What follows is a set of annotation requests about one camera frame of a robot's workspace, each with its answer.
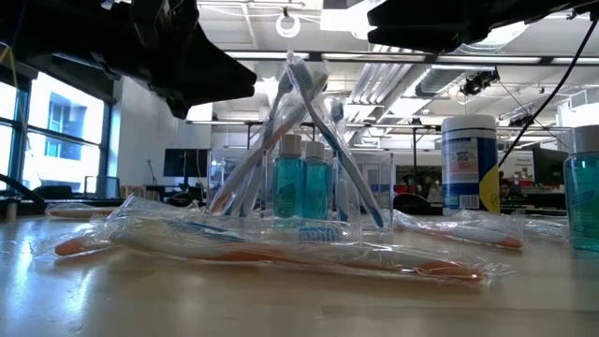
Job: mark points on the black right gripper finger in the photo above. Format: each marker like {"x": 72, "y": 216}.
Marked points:
{"x": 421, "y": 16}
{"x": 430, "y": 39}

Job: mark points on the large window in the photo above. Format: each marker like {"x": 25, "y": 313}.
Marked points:
{"x": 65, "y": 121}

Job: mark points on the black ceiling camera cluster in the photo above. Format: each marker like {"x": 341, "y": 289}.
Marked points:
{"x": 477, "y": 82}

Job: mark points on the teal mouthwash bottle white cap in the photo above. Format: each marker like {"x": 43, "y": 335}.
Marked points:
{"x": 318, "y": 187}
{"x": 289, "y": 187}
{"x": 582, "y": 201}

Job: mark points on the clear acrylic organizer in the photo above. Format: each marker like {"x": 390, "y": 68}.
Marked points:
{"x": 268, "y": 201}

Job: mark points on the white blue wipes canister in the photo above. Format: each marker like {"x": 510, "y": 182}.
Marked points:
{"x": 468, "y": 159}

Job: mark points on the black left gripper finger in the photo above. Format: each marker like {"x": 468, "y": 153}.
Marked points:
{"x": 175, "y": 106}
{"x": 206, "y": 70}

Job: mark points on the black monitor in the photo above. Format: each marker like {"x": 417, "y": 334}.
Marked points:
{"x": 550, "y": 166}
{"x": 187, "y": 163}

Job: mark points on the black chair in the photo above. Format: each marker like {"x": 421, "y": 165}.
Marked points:
{"x": 414, "y": 205}

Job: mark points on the person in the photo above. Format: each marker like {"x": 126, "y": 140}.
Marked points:
{"x": 504, "y": 189}

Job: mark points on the white cylindrical post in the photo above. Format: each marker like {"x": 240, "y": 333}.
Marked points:
{"x": 11, "y": 211}

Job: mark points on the ceiling light strip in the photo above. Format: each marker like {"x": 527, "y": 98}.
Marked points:
{"x": 374, "y": 56}
{"x": 575, "y": 60}
{"x": 489, "y": 59}
{"x": 267, "y": 55}

